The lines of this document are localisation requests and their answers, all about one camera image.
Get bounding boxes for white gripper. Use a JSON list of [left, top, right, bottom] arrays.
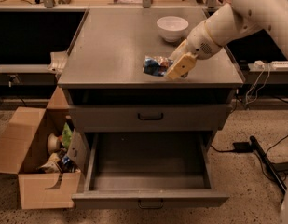
[[166, 21, 222, 79]]

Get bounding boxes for crushed blue redbull can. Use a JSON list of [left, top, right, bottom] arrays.
[[143, 56, 173, 77]]

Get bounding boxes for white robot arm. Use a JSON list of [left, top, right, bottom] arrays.
[[166, 0, 288, 79]]

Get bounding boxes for grey drawer cabinet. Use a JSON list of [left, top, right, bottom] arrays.
[[57, 7, 245, 135]]

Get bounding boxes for closed grey middle drawer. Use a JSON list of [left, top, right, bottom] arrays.
[[69, 104, 231, 132]]

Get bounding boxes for open grey bottom drawer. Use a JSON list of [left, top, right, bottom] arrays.
[[73, 132, 228, 210]]

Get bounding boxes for white ceramic bowl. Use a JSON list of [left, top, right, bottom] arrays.
[[157, 16, 189, 42]]

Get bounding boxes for white power strip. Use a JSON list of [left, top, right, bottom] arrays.
[[271, 61, 288, 71]]

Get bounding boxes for black power adapter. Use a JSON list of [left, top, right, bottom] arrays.
[[233, 142, 253, 153]]

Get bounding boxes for green snack packet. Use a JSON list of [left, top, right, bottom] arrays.
[[62, 123, 73, 149]]

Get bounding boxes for black metal stand leg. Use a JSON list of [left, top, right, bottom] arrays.
[[250, 136, 288, 194]]

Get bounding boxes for white cup in box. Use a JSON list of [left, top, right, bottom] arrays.
[[47, 133, 61, 154]]

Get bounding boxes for open cardboard box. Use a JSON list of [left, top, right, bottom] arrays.
[[0, 88, 88, 209]]

